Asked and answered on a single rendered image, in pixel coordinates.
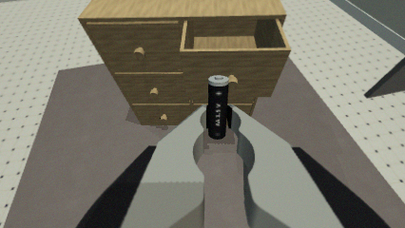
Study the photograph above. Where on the wooden drawer front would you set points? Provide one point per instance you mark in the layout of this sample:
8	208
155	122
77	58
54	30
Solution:
162	113
251	53
139	45
244	107
153	87
230	99

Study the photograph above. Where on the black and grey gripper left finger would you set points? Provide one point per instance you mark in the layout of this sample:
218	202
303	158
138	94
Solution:
162	188

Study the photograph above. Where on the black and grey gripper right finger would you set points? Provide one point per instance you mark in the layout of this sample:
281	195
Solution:
287	188

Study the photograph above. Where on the wooden chest of drawers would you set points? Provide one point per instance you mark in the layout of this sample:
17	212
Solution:
174	10

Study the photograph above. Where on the black aa battery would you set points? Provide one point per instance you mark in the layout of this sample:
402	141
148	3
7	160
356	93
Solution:
217	102

